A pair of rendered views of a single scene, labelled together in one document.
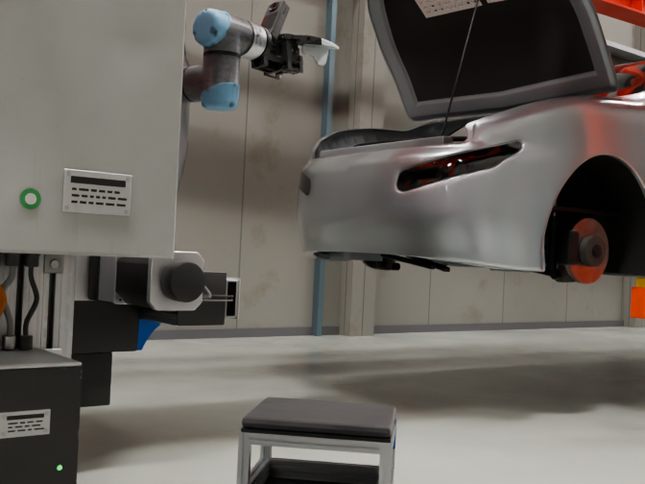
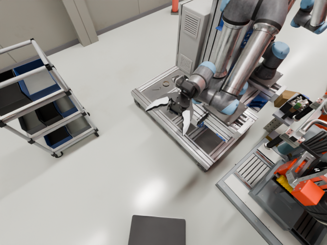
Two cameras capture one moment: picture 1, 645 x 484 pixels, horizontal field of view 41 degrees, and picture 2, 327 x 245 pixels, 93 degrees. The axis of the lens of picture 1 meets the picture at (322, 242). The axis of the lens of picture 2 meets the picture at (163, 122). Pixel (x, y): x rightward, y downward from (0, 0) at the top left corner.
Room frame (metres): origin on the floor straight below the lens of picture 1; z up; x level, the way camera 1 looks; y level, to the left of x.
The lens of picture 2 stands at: (2.23, 0.03, 1.67)
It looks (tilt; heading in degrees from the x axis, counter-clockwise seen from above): 58 degrees down; 177
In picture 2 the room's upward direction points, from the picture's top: straight up
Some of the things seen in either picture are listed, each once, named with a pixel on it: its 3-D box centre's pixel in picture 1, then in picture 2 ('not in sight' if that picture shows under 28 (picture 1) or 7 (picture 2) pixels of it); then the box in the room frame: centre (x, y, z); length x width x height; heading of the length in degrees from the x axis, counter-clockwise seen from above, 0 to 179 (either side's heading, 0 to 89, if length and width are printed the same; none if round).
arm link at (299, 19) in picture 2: not in sight; (301, 18); (1.07, 1.07, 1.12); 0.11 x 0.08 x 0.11; 24
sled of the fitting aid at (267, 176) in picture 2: not in sight; (282, 191); (2.08, 1.13, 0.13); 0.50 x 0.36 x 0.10; 125
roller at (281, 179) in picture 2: not in sight; (295, 192); (2.12, 0.94, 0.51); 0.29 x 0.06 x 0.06; 35
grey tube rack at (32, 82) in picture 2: not in sight; (49, 110); (1.33, -0.99, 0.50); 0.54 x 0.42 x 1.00; 125
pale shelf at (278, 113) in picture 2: not in sight; (292, 108); (1.38, 1.34, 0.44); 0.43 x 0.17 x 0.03; 125
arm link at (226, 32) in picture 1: (223, 33); (203, 75); (1.72, 0.22, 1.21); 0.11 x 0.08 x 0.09; 143
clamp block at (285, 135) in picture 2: not in sight; (292, 137); (1.90, 0.73, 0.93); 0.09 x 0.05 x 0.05; 35
